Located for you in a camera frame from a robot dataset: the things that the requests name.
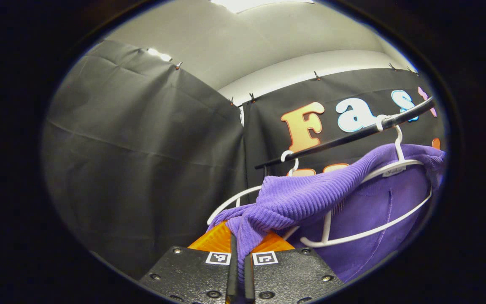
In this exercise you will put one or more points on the white plastic clothes hanger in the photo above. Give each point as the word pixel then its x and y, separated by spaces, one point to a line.
pixel 247 191
pixel 395 168

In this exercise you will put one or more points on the row of small backdrop clips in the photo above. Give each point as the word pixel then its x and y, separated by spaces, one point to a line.
pixel 251 98

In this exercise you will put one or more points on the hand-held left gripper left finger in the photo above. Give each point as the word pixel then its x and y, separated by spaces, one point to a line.
pixel 232 278

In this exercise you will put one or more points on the black backdrop cloth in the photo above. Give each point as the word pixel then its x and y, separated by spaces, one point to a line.
pixel 141 147

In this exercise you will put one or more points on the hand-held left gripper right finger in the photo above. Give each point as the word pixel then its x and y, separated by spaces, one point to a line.
pixel 248 283

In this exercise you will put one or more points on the black clothes rack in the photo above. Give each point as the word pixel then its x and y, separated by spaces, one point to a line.
pixel 331 142

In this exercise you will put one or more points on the long ceiling light panel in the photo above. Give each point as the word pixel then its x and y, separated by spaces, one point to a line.
pixel 247 4

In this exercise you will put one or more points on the small ceiling light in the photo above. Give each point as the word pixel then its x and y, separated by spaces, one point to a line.
pixel 159 54

